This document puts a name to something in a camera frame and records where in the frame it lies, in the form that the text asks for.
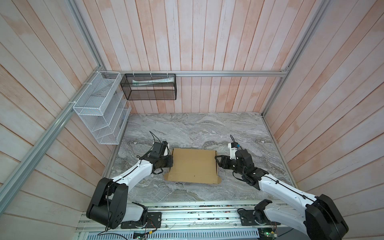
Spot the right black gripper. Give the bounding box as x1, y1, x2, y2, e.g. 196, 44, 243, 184
214, 154, 245, 176

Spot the brown cardboard box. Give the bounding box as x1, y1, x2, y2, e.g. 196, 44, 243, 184
164, 148, 222, 185

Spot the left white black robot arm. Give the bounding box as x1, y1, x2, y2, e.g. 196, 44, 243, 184
86, 141, 173, 229

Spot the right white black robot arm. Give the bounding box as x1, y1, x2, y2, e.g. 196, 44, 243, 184
215, 147, 349, 240

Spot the white paper in basket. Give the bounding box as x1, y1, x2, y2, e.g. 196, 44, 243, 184
132, 77, 175, 87

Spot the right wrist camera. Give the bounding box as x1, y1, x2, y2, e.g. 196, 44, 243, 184
228, 142, 241, 160

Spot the aluminium frame rail front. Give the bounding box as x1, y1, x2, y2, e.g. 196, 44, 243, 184
74, 200, 325, 233

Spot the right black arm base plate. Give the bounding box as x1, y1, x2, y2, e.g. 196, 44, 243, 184
237, 208, 281, 226

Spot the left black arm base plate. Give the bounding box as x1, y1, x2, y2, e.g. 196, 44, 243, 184
121, 212, 162, 229

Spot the black wire mesh basket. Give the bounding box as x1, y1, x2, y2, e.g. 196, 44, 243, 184
120, 73, 178, 101

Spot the white wire mesh shelf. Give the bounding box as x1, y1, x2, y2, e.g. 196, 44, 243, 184
73, 71, 132, 145

